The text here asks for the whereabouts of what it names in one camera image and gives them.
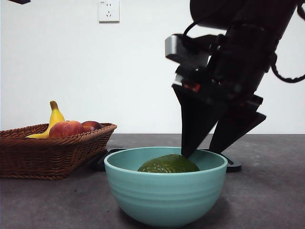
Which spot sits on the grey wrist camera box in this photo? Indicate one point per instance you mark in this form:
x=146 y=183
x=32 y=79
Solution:
x=176 y=47

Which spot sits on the white wall socket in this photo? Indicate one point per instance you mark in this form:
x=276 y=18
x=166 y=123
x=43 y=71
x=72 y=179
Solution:
x=109 y=12

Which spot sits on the red yellow apple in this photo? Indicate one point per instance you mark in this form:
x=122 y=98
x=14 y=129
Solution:
x=66 y=128

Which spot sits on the green avocado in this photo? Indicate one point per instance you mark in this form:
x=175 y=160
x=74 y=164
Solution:
x=166 y=165

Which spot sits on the brown wicker basket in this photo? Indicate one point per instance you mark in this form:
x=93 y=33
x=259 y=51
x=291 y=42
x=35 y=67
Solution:
x=47 y=155

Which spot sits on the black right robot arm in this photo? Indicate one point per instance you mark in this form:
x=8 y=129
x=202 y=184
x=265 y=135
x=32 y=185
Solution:
x=250 y=47

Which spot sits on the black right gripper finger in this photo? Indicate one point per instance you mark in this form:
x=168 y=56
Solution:
x=238 y=128
x=195 y=119

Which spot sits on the black rectangular tray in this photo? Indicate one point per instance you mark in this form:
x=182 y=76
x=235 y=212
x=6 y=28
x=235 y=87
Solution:
x=234 y=167

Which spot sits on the yellow banana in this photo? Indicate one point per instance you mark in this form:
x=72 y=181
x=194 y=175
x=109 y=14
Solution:
x=56 y=117

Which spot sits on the teal ceramic bowl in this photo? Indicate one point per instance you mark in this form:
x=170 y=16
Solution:
x=166 y=195

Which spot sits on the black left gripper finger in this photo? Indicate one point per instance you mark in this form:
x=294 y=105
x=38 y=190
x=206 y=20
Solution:
x=22 y=2

